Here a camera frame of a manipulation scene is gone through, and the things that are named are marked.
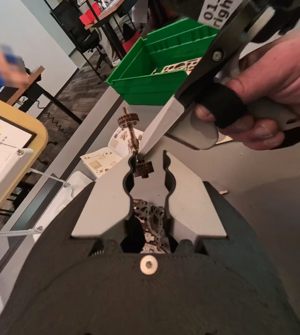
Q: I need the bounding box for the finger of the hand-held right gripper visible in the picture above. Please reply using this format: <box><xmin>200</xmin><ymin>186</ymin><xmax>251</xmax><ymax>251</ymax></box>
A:
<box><xmin>138</xmin><ymin>95</ymin><xmax>186</xmax><ymax>161</ymax></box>

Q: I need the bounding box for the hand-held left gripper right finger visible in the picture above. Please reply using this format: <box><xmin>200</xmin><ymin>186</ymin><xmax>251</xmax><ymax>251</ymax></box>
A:
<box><xmin>163</xmin><ymin>150</ymin><xmax>228</xmax><ymax>247</ymax></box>

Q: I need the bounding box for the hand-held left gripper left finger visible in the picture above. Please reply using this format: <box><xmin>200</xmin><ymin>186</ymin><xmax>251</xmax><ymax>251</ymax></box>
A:
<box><xmin>71</xmin><ymin>153</ymin><xmax>137</xmax><ymax>239</ymax></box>

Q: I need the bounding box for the wooden wheel axle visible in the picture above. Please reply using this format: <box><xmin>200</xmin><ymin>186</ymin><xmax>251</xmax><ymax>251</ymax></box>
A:
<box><xmin>117</xmin><ymin>107</ymin><xmax>155</xmax><ymax>179</ymax></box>

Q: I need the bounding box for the wooden buggy model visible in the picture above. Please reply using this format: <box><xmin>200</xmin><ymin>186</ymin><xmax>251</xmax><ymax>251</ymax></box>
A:
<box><xmin>133</xmin><ymin>199</ymin><xmax>170</xmax><ymax>254</ymax></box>

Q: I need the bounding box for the person's right hand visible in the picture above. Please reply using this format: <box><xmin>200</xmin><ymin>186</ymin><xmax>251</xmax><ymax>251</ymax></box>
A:
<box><xmin>194</xmin><ymin>24</ymin><xmax>300</xmax><ymax>151</ymax></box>

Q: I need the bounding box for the green plastic bin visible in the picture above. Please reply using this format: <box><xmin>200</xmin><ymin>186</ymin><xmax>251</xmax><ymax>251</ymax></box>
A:
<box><xmin>106</xmin><ymin>18</ymin><xmax>220</xmax><ymax>106</ymax></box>

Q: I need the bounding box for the instruction booklet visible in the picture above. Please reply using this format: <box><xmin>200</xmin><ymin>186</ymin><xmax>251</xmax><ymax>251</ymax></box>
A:
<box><xmin>80</xmin><ymin>127</ymin><xmax>144</xmax><ymax>181</ymax></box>

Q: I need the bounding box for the laser-cut wooden part sheet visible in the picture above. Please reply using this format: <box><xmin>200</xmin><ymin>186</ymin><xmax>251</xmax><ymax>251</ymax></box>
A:
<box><xmin>151</xmin><ymin>58</ymin><xmax>201</xmax><ymax>76</ymax></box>

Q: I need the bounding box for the black office chair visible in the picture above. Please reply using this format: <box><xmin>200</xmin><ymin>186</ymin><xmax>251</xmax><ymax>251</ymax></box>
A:
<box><xmin>49</xmin><ymin>0</ymin><xmax>114</xmax><ymax>76</ymax></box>

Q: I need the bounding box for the brown-topped desk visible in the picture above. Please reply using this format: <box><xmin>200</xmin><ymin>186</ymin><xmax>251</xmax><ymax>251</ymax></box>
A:
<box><xmin>85</xmin><ymin>0</ymin><xmax>129</xmax><ymax>61</ymax></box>

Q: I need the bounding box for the red plastic bin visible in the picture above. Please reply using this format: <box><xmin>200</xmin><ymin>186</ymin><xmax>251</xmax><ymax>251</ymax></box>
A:
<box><xmin>79</xmin><ymin>3</ymin><xmax>101</xmax><ymax>25</ymax></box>

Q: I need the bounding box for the black coiled cable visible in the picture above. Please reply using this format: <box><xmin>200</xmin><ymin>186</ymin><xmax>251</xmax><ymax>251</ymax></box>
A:
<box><xmin>36</xmin><ymin>99</ymin><xmax>69</xmax><ymax>136</ymax></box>

